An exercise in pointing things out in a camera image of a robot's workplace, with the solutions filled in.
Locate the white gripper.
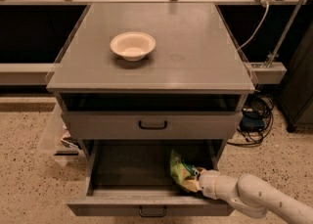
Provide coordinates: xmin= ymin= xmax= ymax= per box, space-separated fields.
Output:
xmin=184 ymin=167 xmax=229 ymax=200

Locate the green rice chip bag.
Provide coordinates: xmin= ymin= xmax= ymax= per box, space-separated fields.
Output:
xmin=170 ymin=150 xmax=199 ymax=192

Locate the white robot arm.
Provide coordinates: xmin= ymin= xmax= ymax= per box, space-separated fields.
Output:
xmin=183 ymin=168 xmax=313 ymax=224

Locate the open grey lower drawer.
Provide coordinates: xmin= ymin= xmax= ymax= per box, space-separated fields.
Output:
xmin=67 ymin=140 xmax=233 ymax=217

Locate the grey drawer cabinet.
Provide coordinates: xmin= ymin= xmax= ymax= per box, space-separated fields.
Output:
xmin=45 ymin=2 xmax=256 ymax=161

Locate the closed grey upper drawer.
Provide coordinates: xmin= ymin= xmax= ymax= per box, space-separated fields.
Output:
xmin=62 ymin=112 xmax=243 ymax=140

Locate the dark cabinet at right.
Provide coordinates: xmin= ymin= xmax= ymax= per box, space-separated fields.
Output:
xmin=278 ymin=23 xmax=313 ymax=132

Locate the clear plastic storage bin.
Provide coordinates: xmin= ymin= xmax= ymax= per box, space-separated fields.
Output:
xmin=37 ymin=105 xmax=86 ymax=166

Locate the white paper bowl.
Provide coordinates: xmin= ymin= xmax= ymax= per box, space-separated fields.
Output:
xmin=110 ymin=32 xmax=157 ymax=62

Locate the black lower drawer handle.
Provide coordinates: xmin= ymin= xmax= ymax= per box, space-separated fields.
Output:
xmin=139 ymin=206 xmax=167 ymax=218

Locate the black drawer handle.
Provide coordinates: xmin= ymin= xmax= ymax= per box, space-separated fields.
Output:
xmin=138 ymin=120 xmax=167 ymax=130
xmin=139 ymin=206 xmax=167 ymax=218

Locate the black upper drawer handle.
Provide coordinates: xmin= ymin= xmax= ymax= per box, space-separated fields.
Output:
xmin=138 ymin=120 xmax=167 ymax=130

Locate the black cable bundle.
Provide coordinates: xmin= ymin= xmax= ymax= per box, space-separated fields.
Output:
xmin=226 ymin=92 xmax=275 ymax=148

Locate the white power cable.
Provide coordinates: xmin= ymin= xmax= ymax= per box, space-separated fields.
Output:
xmin=236 ymin=0 xmax=271 ymax=52

